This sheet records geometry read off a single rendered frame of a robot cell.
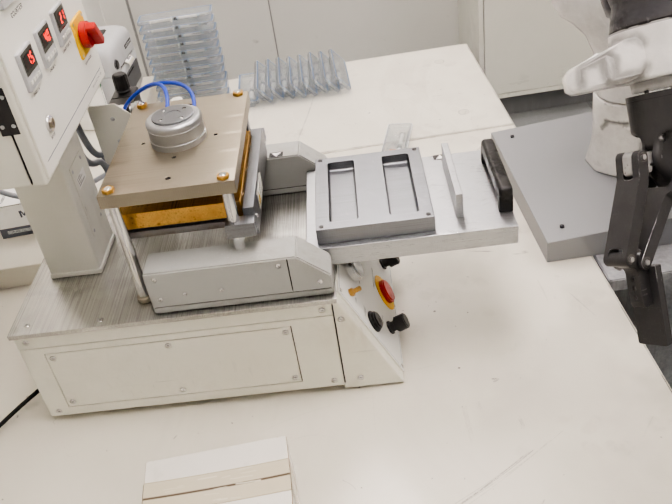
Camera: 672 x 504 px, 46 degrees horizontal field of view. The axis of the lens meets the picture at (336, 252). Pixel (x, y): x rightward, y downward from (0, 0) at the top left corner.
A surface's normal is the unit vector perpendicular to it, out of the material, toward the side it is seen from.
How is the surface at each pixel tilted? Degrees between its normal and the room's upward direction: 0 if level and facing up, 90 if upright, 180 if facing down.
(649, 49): 66
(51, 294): 0
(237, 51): 90
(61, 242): 90
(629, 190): 55
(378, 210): 0
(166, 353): 90
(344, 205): 0
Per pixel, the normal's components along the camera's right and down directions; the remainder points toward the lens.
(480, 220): -0.13, -0.80
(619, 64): -0.53, 0.19
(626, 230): -0.85, -0.24
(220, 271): 0.03, 0.58
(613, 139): -0.60, 0.50
